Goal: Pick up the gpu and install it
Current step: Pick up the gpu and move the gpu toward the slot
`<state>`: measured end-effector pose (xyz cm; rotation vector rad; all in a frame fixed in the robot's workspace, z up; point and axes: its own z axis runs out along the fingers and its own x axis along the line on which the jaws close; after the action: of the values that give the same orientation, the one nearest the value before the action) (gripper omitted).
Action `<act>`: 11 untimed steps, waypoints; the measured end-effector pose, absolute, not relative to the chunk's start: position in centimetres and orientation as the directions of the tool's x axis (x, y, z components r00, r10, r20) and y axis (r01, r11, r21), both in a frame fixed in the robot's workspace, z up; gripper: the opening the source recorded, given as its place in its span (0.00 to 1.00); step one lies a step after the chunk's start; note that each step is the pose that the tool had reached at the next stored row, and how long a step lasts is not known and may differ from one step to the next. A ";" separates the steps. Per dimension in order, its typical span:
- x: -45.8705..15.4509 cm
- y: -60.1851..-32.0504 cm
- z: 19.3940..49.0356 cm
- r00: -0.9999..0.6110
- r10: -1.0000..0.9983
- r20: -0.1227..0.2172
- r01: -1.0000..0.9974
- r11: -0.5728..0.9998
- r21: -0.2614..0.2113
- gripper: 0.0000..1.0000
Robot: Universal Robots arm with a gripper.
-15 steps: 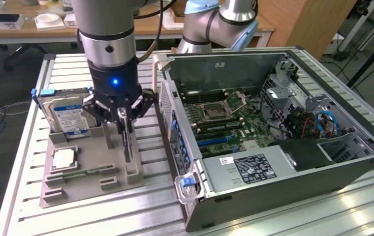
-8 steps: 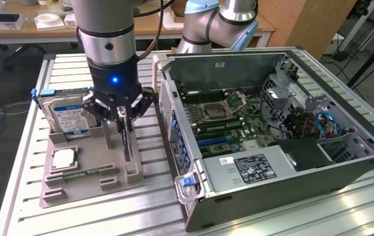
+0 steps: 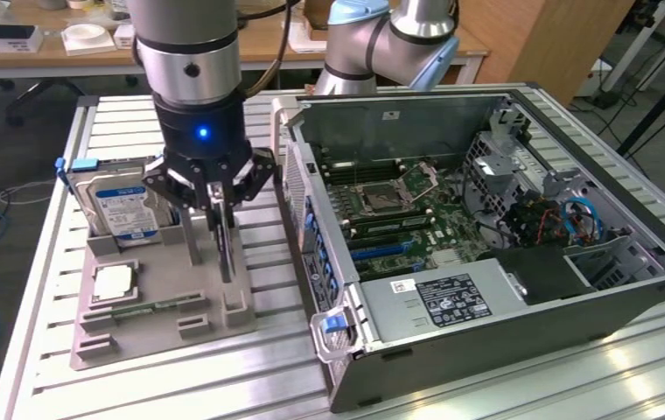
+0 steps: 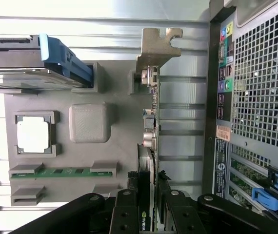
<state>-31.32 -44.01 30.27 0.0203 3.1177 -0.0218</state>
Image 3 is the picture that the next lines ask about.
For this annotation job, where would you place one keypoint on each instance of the perforated metal disk bay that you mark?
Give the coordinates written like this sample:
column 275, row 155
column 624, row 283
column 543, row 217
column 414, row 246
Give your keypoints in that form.
column 496, row 175

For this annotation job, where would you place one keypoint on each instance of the hard disk in blue bracket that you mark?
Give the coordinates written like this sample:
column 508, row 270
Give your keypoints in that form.
column 116, row 205

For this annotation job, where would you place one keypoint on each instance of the white floor box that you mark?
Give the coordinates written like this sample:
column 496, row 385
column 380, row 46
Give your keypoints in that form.
column 594, row 79

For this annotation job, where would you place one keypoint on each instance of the white paper stack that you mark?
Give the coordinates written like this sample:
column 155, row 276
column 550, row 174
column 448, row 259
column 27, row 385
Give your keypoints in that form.
column 303, row 41

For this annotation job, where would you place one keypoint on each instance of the black office chair base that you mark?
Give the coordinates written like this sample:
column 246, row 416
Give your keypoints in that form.
column 35, row 89

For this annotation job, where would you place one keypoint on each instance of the graphics card with metal bracket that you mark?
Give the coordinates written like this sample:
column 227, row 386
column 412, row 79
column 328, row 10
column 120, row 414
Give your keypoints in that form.
column 227, row 254

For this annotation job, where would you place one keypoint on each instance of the green RAM stick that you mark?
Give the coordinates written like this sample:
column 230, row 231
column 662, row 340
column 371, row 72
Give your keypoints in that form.
column 134, row 311

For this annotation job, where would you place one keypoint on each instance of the socket locking lever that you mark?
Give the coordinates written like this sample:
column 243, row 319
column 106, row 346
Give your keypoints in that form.
column 355, row 172

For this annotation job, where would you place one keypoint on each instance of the open dark PC case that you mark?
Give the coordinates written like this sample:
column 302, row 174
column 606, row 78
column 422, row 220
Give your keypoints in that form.
column 484, row 359

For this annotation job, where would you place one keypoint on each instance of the gray parts rack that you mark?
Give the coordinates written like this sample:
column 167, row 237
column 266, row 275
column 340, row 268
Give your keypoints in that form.
column 158, row 271

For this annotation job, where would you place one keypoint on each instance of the brown cardboard box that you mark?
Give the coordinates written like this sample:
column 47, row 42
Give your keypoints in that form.
column 315, row 13

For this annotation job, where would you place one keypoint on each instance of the CPU socket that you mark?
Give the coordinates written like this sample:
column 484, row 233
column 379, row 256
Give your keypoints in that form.
column 384, row 198

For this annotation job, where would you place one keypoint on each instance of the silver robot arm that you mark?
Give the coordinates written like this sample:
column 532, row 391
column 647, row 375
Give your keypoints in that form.
column 192, row 44

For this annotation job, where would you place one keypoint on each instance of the RAM stick with white label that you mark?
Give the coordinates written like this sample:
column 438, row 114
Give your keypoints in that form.
column 396, row 224

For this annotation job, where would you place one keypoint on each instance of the small white labelled box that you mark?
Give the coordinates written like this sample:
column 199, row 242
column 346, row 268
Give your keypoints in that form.
column 124, row 39

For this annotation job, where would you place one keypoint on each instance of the wooden desk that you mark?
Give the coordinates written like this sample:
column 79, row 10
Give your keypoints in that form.
column 35, row 59

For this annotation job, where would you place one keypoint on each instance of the wooden cabinet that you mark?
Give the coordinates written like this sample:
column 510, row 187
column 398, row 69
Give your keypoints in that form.
column 543, row 44

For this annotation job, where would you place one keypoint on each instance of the gray power supply unit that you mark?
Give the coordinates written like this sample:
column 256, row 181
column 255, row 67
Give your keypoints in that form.
column 391, row 315

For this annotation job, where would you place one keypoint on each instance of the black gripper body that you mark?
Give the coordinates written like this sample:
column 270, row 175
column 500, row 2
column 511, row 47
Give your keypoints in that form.
column 204, row 131

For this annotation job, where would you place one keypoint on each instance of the green motherboard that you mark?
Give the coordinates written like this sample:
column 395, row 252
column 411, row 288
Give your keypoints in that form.
column 443, row 205

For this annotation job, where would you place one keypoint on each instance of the white box with round insert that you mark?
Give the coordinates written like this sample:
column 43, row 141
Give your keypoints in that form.
column 87, row 41

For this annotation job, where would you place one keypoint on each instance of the blue expansion slot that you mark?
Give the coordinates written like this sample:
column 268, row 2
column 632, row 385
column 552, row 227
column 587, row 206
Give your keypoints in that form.
column 379, row 251

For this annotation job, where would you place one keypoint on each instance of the blue case latch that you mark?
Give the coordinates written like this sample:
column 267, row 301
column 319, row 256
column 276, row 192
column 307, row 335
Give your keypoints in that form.
column 332, row 324

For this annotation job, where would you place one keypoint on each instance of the white box with black top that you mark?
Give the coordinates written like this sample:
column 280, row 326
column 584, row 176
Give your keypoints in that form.
column 15, row 44

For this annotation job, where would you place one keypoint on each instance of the metal socket cover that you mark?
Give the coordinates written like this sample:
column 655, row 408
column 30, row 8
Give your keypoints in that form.
column 420, row 179

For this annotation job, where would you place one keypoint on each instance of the silver CPU chip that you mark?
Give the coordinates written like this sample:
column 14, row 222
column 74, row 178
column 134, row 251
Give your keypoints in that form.
column 114, row 282

